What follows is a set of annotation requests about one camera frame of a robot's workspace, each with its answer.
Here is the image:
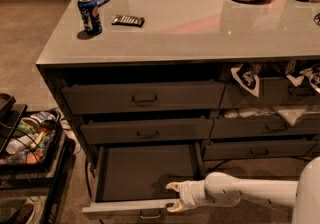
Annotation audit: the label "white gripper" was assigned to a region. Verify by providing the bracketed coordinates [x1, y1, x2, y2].
[166, 181, 208, 213]

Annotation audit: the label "grey drawer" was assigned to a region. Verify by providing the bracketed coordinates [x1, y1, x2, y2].
[203, 139, 316, 161]
[82, 142, 204, 219]
[62, 81, 224, 114]
[211, 115, 320, 139]
[80, 118, 213, 144]
[220, 77, 320, 109]

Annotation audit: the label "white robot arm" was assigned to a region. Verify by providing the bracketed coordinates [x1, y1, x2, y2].
[166, 157, 320, 224]

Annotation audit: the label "grey drawer cabinet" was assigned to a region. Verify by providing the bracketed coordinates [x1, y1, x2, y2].
[37, 0, 320, 161]

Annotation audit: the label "clear plastic bags in drawer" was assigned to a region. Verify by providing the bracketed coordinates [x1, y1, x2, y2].
[222, 105, 320, 126]

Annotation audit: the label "black cart rack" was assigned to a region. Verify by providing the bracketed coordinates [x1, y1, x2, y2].
[0, 93, 76, 224]

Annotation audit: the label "black tray of snacks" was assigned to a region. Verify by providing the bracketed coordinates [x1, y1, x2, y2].
[0, 110, 64, 169]

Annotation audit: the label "dark snack bar wrapper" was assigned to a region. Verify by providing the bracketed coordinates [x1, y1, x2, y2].
[112, 15, 145, 28]

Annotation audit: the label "blue pepsi can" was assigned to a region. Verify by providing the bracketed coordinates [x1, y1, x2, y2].
[77, 0, 110, 35]

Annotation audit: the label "black floor cable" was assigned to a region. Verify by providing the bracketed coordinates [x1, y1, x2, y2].
[83, 157, 104, 224]

